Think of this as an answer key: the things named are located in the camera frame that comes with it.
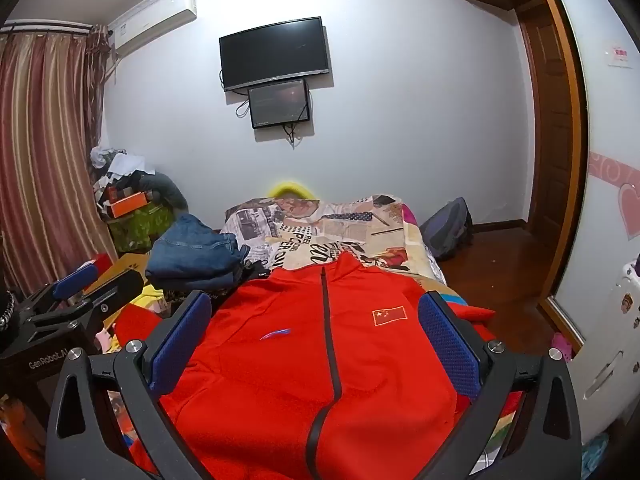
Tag printed blanket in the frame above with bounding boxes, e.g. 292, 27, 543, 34
220, 192, 526, 471

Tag striped red curtain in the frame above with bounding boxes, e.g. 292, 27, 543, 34
0, 22, 118, 296

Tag white air conditioner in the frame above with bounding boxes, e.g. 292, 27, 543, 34
110, 0, 198, 56

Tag small black wall monitor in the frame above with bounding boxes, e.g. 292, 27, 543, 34
247, 79, 312, 129

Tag orange box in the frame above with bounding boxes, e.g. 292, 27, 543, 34
107, 191, 151, 219

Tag white curtain rod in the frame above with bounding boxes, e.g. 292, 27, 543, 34
0, 20, 93, 34

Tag white cloth pile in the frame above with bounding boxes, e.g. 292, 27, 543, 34
90, 146, 147, 181

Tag teal patterned cloth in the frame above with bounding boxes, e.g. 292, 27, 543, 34
582, 432, 611, 476

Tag white sliding wardrobe door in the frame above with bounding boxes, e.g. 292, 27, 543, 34
537, 0, 640, 361

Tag pink heart sticker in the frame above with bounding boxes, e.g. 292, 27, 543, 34
617, 182, 640, 239

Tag folded blue jeans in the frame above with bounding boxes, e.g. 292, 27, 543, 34
145, 213, 251, 291

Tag black wall television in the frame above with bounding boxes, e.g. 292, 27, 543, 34
219, 16, 331, 92

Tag black white braided cord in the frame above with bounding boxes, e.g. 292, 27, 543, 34
0, 290, 16, 332

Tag white wall sign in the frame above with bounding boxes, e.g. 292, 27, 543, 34
602, 42, 634, 67

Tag black clothes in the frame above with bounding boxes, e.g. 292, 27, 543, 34
165, 257, 273, 311

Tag white suitcase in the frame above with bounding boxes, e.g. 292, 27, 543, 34
570, 255, 640, 446

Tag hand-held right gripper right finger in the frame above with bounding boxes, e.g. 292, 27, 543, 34
417, 290, 583, 480

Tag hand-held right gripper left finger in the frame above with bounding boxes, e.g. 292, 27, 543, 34
46, 290, 216, 480

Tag grey purple backpack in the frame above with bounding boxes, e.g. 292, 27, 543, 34
419, 197, 473, 261

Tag pink clog shoe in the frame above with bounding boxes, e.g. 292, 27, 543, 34
550, 332, 573, 364

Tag person's left forearm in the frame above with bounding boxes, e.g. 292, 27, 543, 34
0, 395, 47, 478

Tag yellow foam tube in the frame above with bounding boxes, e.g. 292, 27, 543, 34
267, 178, 317, 202

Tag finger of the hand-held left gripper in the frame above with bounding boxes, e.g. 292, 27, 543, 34
27, 269, 146, 339
19, 261, 99, 320

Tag red white box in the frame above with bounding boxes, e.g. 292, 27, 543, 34
75, 252, 113, 281

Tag yellow cloth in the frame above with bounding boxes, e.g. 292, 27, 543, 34
130, 282, 171, 311

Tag flat cardboard box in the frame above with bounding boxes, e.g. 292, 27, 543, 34
87, 252, 151, 306

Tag red zip jacket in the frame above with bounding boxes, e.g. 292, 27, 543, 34
115, 252, 526, 480

